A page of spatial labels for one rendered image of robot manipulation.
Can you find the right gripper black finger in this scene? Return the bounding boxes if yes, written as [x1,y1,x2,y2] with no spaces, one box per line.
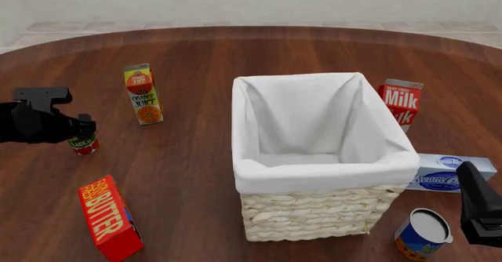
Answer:
[456,161,502,221]

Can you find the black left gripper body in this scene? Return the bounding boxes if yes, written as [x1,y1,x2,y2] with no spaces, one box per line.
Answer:
[72,114,97,141]

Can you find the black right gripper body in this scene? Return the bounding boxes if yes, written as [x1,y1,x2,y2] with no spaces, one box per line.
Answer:
[460,213,502,248]

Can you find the tomato sauce can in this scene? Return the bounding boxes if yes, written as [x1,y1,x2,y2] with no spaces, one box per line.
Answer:
[67,133,100,156]

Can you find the blue alphabet soup can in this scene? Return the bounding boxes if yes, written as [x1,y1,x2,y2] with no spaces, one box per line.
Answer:
[393,207,454,262]

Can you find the white cloth-lined wicker basket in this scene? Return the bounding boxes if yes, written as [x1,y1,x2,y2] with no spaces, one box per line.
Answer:
[231,71,422,243]

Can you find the blue cream cheese box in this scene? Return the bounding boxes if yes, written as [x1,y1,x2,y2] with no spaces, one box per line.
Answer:
[405,152,498,194]

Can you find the flat plate on black stalk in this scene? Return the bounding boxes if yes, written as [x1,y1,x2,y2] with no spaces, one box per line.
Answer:
[13,86,74,115]

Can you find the orange juice carton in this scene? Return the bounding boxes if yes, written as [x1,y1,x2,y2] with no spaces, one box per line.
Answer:
[122,63,165,126]

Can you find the red butter box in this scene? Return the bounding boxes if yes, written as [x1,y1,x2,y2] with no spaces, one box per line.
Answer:
[78,174,146,262]

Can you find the red milk carton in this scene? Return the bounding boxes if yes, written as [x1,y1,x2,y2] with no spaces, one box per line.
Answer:
[376,78,425,135]

